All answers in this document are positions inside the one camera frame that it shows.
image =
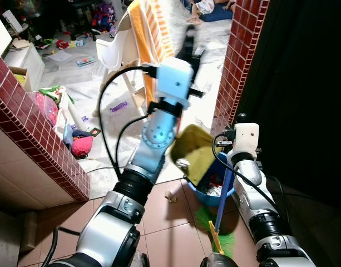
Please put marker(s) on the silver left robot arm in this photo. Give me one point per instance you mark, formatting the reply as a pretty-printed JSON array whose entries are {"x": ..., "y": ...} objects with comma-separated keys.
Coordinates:
[{"x": 137, "y": 178}]

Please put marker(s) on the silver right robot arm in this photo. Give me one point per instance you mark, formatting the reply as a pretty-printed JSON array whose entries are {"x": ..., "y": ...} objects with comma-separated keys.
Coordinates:
[{"x": 259, "y": 211}]

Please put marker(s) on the person sitting on floor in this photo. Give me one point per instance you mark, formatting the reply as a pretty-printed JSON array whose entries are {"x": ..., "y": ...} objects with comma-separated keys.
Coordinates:
[{"x": 206, "y": 8}]

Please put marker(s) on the orange striped towel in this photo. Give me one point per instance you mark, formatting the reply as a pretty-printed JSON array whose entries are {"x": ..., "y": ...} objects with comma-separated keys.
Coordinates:
[{"x": 151, "y": 28}]

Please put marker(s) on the blue plastic bucket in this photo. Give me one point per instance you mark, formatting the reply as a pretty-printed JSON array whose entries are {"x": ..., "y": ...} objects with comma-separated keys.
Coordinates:
[{"x": 206, "y": 197}]

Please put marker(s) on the white high chair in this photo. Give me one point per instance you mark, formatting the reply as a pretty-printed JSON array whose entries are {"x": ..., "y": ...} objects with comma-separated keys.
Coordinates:
[{"x": 117, "y": 50}]

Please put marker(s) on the purple toy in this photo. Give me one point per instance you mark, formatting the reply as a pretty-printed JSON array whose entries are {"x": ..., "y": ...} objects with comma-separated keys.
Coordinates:
[{"x": 119, "y": 107}]

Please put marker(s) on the small beige scrap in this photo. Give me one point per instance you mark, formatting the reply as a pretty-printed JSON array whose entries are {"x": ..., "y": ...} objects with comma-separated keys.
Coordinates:
[{"x": 171, "y": 196}]

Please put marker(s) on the purple backpack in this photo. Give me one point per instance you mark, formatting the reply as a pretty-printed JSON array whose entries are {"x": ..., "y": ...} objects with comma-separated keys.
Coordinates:
[{"x": 104, "y": 16}]

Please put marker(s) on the colourful book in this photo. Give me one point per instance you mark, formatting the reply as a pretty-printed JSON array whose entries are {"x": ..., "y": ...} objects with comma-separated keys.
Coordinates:
[{"x": 87, "y": 61}]

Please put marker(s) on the grey right robot leg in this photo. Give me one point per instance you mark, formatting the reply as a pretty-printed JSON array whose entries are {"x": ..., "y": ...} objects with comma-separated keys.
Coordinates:
[{"x": 217, "y": 261}]

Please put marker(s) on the grey robot leg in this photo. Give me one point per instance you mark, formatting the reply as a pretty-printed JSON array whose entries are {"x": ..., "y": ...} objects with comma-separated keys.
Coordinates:
[
  {"x": 217, "y": 261},
  {"x": 138, "y": 260}
]

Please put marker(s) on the pink and red toy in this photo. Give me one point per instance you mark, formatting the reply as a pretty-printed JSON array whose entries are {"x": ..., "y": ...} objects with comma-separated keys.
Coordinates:
[{"x": 81, "y": 147}]

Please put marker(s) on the white rack with toys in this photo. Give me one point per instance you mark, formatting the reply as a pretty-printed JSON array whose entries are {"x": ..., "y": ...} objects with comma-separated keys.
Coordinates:
[{"x": 50, "y": 105}]

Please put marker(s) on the grey left robot leg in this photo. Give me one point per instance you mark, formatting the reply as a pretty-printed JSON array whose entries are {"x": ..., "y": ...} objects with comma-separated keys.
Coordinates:
[{"x": 138, "y": 260}]

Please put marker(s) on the white low cabinet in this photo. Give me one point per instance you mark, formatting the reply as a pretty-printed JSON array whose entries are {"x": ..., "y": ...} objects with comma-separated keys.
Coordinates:
[{"x": 25, "y": 64}]

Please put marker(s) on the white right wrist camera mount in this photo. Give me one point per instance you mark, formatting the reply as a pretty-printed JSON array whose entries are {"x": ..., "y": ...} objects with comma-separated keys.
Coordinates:
[{"x": 245, "y": 140}]

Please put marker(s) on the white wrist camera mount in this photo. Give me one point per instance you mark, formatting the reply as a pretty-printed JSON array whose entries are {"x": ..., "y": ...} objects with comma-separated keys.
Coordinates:
[
  {"x": 245, "y": 140},
  {"x": 173, "y": 80}
]

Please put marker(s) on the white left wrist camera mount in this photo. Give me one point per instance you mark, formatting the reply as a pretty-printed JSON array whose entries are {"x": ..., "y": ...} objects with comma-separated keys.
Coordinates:
[{"x": 173, "y": 80}]

